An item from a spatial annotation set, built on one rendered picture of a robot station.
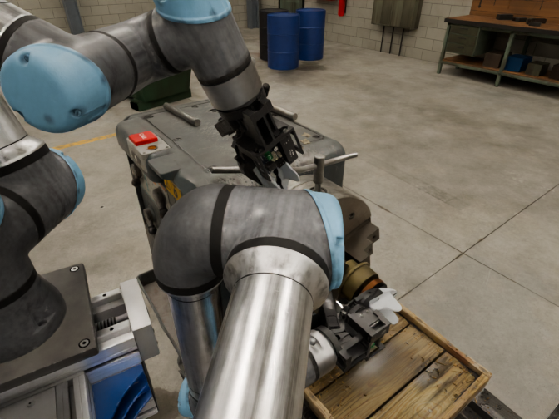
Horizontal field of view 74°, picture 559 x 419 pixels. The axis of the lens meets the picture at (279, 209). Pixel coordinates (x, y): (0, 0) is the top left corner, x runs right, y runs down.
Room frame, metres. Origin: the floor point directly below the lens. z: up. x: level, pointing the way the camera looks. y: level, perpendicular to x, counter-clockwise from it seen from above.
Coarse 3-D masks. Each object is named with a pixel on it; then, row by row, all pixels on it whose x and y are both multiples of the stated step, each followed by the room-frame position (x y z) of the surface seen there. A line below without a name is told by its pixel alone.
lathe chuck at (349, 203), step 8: (304, 184) 0.72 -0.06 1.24; (312, 184) 0.73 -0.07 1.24; (328, 184) 0.74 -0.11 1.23; (328, 192) 0.69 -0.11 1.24; (336, 192) 0.69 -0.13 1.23; (344, 192) 0.71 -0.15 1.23; (344, 200) 0.68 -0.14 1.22; (352, 200) 0.70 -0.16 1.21; (360, 200) 0.71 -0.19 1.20; (344, 208) 0.68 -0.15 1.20; (352, 208) 0.70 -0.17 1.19; (360, 208) 0.72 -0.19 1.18; (368, 208) 0.73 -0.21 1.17; (344, 216) 0.69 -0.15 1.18; (352, 216) 0.70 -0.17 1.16; (360, 216) 0.72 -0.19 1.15; (368, 216) 0.73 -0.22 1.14; (344, 224) 0.69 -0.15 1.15; (352, 224) 0.70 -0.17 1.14; (344, 232) 0.69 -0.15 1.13
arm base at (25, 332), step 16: (32, 272) 0.42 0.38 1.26; (32, 288) 0.40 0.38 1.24; (48, 288) 0.42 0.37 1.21; (0, 304) 0.36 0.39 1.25; (16, 304) 0.37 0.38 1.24; (32, 304) 0.39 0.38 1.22; (48, 304) 0.40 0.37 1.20; (64, 304) 0.43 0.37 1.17; (0, 320) 0.35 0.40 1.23; (16, 320) 0.36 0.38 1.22; (32, 320) 0.37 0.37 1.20; (48, 320) 0.38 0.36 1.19; (0, 336) 0.34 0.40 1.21; (16, 336) 0.35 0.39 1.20; (32, 336) 0.36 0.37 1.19; (48, 336) 0.37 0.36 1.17; (0, 352) 0.33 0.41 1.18; (16, 352) 0.34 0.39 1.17
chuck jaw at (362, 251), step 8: (360, 224) 0.72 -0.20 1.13; (368, 224) 0.72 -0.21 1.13; (352, 232) 0.70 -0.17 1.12; (360, 232) 0.70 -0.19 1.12; (368, 232) 0.69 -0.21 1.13; (376, 232) 0.70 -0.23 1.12; (344, 240) 0.68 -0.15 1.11; (352, 240) 0.67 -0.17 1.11; (360, 240) 0.67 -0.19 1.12; (368, 240) 0.67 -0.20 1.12; (376, 240) 0.70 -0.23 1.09; (344, 248) 0.66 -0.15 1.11; (352, 248) 0.65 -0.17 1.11; (360, 248) 0.65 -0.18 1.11; (368, 248) 0.65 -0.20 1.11; (344, 256) 0.65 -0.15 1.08; (352, 256) 0.63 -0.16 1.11; (360, 256) 0.62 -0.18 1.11; (368, 256) 0.62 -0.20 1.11
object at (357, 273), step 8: (352, 264) 0.60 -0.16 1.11; (360, 264) 0.58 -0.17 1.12; (368, 264) 0.60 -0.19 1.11; (344, 272) 0.58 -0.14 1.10; (352, 272) 0.57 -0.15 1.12; (360, 272) 0.57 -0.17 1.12; (368, 272) 0.57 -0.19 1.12; (344, 280) 0.56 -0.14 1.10; (352, 280) 0.55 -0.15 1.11; (360, 280) 0.55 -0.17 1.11; (368, 280) 0.55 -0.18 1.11; (376, 280) 0.55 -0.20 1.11; (344, 288) 0.55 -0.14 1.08; (352, 288) 0.54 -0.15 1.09; (360, 288) 0.54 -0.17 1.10; (368, 288) 0.53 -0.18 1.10; (344, 296) 0.55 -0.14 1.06; (352, 296) 0.53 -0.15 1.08
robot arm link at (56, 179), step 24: (0, 96) 0.55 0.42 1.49; (0, 120) 0.53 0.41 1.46; (0, 144) 0.51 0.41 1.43; (24, 144) 0.53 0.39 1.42; (0, 168) 0.49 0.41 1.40; (24, 168) 0.50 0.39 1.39; (48, 168) 0.53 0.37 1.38; (72, 168) 0.57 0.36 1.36; (24, 192) 0.48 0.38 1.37; (48, 192) 0.50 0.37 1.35; (72, 192) 0.54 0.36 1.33; (48, 216) 0.48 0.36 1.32
